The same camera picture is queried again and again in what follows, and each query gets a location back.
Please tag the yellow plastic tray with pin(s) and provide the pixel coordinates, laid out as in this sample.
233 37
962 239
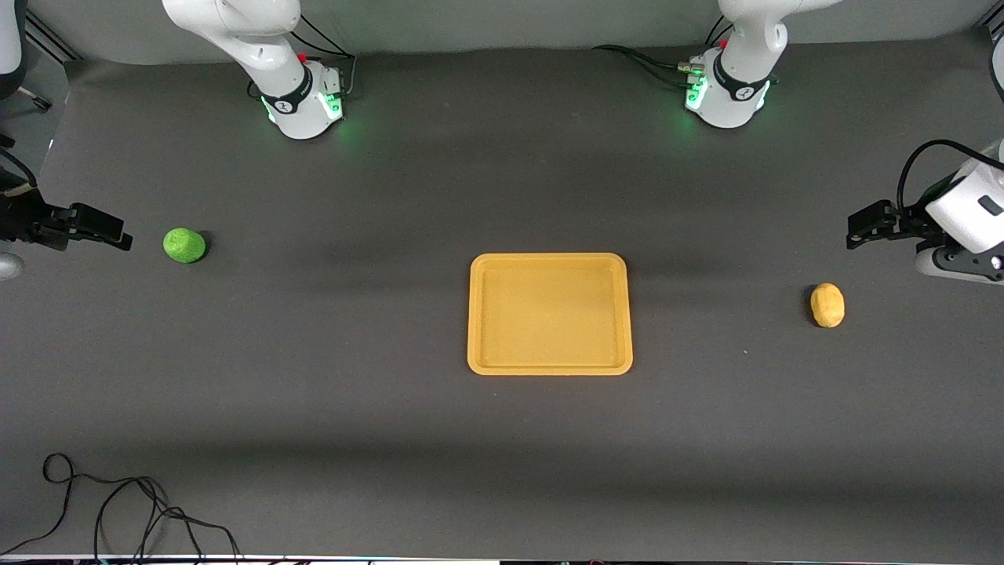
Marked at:
549 314

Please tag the green apple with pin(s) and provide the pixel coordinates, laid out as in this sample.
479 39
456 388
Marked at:
184 246

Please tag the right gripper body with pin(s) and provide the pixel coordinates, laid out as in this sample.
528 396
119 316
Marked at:
22 216

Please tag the black metal frame bar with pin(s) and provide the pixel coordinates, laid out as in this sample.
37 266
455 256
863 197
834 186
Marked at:
51 39

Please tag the yellow-brown potato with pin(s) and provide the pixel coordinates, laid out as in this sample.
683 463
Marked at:
827 305

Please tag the dark grey table mat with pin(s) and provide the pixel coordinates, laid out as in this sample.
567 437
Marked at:
502 439

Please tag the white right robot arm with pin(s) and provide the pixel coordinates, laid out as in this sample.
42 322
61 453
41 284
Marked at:
267 55

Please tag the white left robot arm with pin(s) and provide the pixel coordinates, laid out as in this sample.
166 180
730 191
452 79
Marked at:
741 74

